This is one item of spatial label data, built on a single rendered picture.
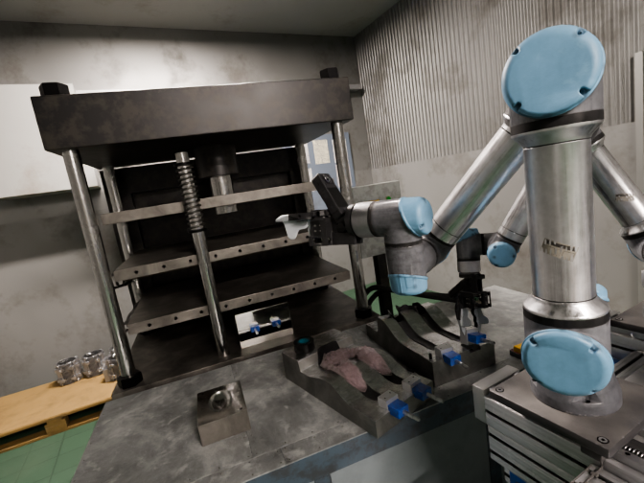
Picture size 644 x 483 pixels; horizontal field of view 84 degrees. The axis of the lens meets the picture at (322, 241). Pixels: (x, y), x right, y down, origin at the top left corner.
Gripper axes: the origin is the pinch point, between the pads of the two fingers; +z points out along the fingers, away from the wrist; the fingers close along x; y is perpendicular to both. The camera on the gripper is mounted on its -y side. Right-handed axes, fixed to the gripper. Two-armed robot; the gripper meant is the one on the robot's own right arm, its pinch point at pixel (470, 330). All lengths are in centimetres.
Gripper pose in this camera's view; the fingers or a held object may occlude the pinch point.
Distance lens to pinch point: 139.8
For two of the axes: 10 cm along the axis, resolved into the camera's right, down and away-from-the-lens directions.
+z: 0.7, 10.0, -0.2
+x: 9.5, -0.6, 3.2
